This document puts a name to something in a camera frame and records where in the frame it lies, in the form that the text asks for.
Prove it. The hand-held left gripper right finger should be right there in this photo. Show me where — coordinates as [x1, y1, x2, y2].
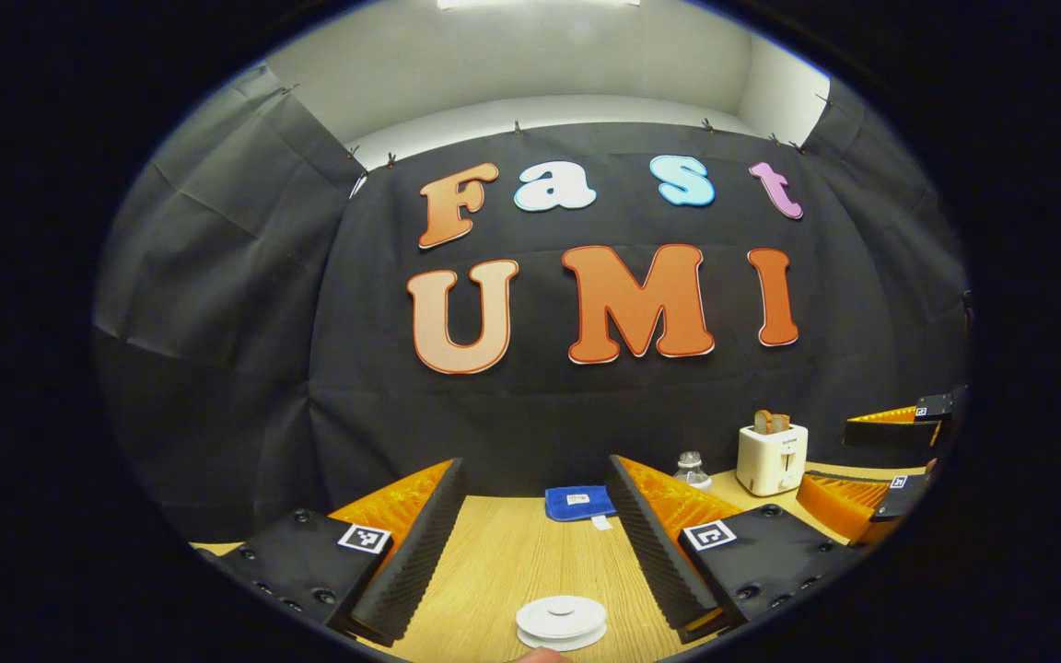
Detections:
[606, 453, 854, 646]

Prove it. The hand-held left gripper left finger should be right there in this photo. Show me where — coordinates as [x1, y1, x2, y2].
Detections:
[217, 458, 470, 648]

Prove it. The clear water bottle white label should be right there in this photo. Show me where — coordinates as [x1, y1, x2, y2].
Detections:
[675, 451, 714, 491]

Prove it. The white toaster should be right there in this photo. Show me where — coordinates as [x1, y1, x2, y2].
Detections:
[736, 422, 810, 498]

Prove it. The blue folded cloth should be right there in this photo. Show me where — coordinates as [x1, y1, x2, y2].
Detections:
[544, 485, 618, 531]

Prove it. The black backdrop cloth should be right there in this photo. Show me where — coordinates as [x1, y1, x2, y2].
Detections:
[93, 63, 972, 544]

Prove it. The ceiling light panel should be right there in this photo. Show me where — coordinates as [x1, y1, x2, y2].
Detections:
[438, 0, 642, 11]

